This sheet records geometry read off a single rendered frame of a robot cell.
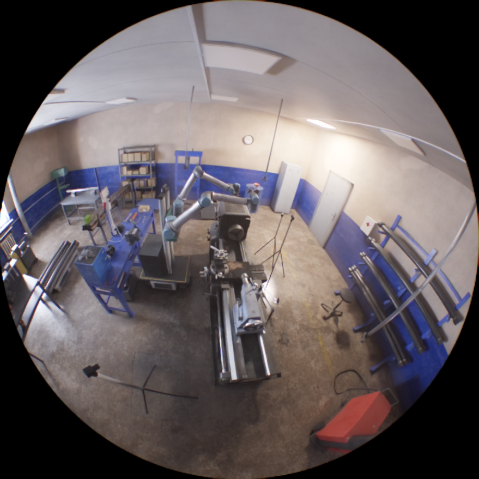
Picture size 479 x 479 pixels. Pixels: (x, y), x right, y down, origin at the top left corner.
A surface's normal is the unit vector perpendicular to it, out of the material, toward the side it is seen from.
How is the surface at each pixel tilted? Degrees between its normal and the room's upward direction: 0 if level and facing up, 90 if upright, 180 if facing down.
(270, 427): 0
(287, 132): 90
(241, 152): 90
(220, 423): 0
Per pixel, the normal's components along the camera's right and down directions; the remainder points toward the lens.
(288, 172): 0.13, 0.61
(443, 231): -0.98, -0.05
